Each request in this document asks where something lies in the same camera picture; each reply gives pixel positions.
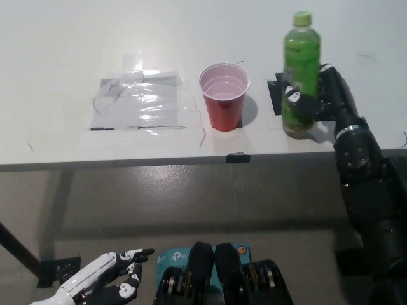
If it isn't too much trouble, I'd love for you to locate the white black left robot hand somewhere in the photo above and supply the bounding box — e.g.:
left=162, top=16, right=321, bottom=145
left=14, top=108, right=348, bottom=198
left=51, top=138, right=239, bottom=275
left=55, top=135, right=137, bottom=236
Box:
left=58, top=248, right=155, bottom=305

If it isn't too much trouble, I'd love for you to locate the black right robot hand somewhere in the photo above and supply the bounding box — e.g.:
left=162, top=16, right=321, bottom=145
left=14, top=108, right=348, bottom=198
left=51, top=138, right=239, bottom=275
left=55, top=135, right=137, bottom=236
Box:
left=284, top=62, right=367, bottom=136

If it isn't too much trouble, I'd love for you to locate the green plastic drink bottle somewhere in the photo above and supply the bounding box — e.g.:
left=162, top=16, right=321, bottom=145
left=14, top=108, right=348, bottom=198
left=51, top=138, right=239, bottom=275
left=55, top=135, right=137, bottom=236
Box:
left=281, top=11, right=322, bottom=140

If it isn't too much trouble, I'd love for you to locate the red plastic cup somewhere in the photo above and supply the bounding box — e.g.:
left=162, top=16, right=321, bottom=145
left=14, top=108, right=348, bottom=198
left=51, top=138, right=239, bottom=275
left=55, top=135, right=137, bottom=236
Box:
left=199, top=62, right=251, bottom=131

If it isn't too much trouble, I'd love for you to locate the black tape square marker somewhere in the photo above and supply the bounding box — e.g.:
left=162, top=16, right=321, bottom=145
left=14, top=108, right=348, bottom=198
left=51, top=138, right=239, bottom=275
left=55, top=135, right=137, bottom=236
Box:
left=266, top=72, right=338, bottom=122

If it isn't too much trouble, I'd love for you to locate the teal tp-link cardboard box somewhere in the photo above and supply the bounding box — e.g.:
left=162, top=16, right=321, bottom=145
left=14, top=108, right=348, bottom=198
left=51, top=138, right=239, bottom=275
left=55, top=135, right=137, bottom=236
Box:
left=155, top=243, right=254, bottom=297

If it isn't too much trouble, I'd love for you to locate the black slanted table leg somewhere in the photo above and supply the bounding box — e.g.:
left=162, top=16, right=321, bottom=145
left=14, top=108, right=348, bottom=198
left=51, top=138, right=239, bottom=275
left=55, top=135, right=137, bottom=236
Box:
left=0, top=220, right=44, bottom=271

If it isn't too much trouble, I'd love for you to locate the grey sheet under clear tape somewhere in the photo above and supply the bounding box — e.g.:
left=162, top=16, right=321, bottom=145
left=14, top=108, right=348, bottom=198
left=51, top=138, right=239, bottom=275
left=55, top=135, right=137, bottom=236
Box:
left=90, top=71, right=200, bottom=132

